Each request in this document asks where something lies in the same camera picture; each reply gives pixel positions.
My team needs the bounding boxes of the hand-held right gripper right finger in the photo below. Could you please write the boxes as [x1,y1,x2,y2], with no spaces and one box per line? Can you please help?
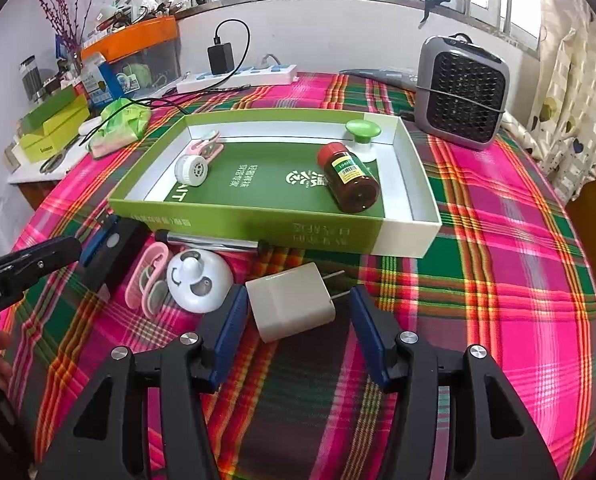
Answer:
[349,284,561,480]

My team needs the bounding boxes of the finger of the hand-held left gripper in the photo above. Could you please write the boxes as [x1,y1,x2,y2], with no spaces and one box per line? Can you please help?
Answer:
[0,236,83,286]

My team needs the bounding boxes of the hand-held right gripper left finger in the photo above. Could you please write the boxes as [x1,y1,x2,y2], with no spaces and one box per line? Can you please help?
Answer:
[37,285,249,480]

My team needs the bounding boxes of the blue plastic case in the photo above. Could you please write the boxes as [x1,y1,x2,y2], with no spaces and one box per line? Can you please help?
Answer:
[79,212,121,267]

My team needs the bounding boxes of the white round panda gadget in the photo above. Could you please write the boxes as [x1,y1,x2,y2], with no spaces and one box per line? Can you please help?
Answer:
[166,251,235,314]

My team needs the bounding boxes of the white charger plug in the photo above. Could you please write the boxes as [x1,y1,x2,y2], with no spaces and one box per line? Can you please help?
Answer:
[245,262,351,344]

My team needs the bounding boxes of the black power bank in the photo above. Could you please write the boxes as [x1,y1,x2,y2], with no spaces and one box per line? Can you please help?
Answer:
[75,219,151,301]

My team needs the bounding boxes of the silver metal pen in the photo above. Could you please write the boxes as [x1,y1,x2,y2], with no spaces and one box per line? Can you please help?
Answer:
[154,230,271,256]

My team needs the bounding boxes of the pink oval clip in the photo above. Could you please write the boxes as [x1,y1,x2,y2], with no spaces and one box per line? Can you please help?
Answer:
[125,242,177,318]

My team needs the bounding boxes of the green and white cardboard box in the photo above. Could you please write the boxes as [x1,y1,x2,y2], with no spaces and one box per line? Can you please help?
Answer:
[108,108,443,259]

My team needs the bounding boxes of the brown bottle with red cap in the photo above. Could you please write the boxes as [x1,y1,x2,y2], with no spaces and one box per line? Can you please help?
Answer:
[317,142,381,214]

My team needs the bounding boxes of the white round jar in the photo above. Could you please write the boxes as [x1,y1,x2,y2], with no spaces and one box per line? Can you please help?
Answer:
[174,154,210,187]

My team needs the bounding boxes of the small pink holder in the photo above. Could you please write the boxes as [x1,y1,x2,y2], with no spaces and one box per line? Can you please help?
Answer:
[187,130,225,162]

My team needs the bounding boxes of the green-topped white knob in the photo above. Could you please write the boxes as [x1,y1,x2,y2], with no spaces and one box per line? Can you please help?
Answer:
[345,119,383,163]

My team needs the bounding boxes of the person's left hand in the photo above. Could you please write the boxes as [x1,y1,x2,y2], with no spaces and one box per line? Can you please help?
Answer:
[0,330,15,392]

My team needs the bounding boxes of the white side table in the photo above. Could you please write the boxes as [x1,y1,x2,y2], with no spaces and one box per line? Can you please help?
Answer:
[7,125,99,186]

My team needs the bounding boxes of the scissors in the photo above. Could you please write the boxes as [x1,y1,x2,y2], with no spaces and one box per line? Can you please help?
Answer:
[39,137,86,175]

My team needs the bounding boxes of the lime green flat box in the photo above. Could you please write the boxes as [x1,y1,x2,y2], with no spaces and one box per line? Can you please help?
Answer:
[19,95,91,165]

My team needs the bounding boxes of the pink green plaid blanket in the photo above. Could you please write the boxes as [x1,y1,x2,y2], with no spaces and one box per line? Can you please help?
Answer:
[0,72,596,480]

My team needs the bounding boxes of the dark green flat box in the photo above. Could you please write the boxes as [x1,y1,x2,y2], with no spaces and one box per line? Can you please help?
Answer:
[20,89,86,133]

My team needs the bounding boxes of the green plastic bag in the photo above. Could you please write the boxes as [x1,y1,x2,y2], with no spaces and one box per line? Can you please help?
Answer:
[87,97,153,160]

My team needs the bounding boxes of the glass jar with black lid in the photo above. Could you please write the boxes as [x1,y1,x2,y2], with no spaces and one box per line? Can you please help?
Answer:
[19,55,44,103]

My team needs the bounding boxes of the blue carton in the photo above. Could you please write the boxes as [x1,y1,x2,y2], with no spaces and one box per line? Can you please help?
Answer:
[79,52,113,108]

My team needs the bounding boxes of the clear container with orange lid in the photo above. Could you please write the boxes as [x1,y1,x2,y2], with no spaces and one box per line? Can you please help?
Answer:
[80,15,181,101]

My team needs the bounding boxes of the white patterned cloth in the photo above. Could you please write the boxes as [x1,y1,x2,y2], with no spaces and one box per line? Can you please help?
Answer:
[498,110,571,206]

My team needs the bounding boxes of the pile of small sundries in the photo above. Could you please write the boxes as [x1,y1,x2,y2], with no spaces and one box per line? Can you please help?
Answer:
[85,0,209,41]

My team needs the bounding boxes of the white power strip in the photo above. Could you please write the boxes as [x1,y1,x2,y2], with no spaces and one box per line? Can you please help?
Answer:
[176,63,299,95]

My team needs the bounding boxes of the grey space heater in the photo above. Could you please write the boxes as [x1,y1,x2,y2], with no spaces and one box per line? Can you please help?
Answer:
[414,34,511,151]

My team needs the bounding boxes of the black power adapter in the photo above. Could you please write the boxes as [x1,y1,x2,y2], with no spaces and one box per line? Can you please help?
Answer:
[207,35,235,75]

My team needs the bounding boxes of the heart patterned curtain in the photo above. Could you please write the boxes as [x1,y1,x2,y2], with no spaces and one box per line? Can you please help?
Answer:
[522,0,596,201]

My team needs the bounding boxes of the metal window grille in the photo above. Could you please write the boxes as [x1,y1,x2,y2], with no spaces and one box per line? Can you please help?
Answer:
[163,0,548,53]

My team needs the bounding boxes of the black hook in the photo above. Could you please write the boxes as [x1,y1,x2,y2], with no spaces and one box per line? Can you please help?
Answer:
[419,0,451,24]

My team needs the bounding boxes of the grey handle tool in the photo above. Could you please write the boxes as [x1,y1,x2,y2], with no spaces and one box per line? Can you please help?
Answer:
[338,67,419,88]

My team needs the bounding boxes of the black cable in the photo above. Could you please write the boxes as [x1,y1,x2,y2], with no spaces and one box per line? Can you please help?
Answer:
[80,20,251,148]

